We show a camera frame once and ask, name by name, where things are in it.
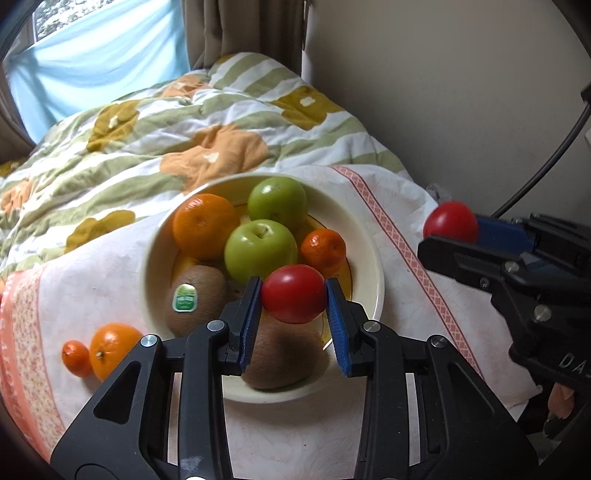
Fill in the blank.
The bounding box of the cherry tomato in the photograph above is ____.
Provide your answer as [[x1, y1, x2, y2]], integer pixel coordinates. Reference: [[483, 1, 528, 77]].
[[262, 264, 328, 325], [423, 201, 479, 243]]

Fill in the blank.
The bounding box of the kiwi with green sticker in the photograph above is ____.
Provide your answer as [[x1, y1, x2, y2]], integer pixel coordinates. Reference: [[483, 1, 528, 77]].
[[164, 265, 231, 337]]

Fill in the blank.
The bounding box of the small mandarin orange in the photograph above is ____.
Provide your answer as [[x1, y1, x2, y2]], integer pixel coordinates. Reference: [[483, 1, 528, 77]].
[[300, 228, 346, 278]]

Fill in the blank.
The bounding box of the plain brown kiwi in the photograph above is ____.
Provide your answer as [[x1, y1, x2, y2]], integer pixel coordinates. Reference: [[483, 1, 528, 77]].
[[242, 314, 324, 390]]

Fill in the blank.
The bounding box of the green apple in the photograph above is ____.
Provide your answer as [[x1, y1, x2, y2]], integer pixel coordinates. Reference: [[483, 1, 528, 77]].
[[247, 176, 308, 229], [224, 219, 298, 285]]

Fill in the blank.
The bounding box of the person's right hand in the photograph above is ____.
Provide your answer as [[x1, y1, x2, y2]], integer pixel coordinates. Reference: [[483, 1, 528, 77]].
[[548, 383, 575, 419]]

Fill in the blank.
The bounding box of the small mandarin on cloth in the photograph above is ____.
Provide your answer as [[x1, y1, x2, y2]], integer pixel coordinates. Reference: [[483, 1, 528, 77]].
[[61, 340, 92, 378]]

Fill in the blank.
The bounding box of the large orange on cloth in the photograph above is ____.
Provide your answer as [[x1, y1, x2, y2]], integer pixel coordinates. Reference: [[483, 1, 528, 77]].
[[89, 322, 142, 381]]

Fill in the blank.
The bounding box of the cream yellow ceramic bowl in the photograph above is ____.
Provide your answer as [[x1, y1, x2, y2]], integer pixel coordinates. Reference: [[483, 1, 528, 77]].
[[141, 165, 385, 404]]

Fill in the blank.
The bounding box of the white pink floral cloth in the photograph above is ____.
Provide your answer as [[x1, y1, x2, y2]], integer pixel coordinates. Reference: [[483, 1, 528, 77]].
[[1, 165, 537, 479]]

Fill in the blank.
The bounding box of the green apple in bowl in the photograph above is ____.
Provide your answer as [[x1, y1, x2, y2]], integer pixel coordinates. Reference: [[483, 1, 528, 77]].
[[247, 176, 308, 229]]

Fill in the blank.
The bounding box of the orange in bowl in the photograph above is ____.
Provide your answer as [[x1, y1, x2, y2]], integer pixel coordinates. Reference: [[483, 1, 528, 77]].
[[172, 193, 240, 262]]

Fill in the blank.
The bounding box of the green striped floral quilt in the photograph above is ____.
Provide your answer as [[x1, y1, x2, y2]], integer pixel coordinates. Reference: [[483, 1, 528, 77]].
[[1, 53, 403, 275]]

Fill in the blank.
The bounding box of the beige right curtain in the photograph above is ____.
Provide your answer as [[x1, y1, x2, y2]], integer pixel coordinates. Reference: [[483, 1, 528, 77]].
[[181, 0, 305, 74]]

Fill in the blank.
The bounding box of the beige curtain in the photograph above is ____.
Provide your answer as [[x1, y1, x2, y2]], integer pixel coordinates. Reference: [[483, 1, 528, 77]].
[[0, 70, 35, 164], [181, 0, 305, 74]]

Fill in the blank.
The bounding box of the beige left curtain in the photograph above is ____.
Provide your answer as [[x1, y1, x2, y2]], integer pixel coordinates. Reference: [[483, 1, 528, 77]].
[[0, 70, 35, 164]]

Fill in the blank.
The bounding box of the light blue window cloth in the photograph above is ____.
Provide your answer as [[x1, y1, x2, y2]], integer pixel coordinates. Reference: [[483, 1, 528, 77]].
[[5, 1, 189, 143]]

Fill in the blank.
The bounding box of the black cable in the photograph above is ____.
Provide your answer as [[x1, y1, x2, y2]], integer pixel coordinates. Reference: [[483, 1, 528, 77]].
[[490, 101, 591, 219]]

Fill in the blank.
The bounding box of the window with white frame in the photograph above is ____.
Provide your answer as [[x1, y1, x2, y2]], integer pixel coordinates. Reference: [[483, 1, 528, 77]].
[[32, 0, 115, 42]]

